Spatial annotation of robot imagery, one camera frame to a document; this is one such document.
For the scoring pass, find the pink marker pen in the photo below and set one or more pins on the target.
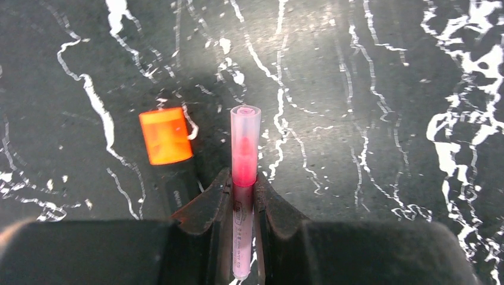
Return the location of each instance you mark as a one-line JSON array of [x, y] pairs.
[[242, 221]]

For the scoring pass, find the translucent pink pen cap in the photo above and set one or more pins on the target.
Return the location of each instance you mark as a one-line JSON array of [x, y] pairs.
[[245, 132]]

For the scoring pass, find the orange black marker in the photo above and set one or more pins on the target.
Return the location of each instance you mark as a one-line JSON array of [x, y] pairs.
[[178, 184]]

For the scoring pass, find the orange pen cap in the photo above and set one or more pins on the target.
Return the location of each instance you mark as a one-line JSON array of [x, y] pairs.
[[165, 135]]

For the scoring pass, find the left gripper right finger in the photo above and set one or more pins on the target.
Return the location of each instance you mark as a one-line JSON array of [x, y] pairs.
[[293, 249]]

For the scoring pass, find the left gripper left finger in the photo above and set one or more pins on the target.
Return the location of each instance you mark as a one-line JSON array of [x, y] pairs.
[[193, 246]]

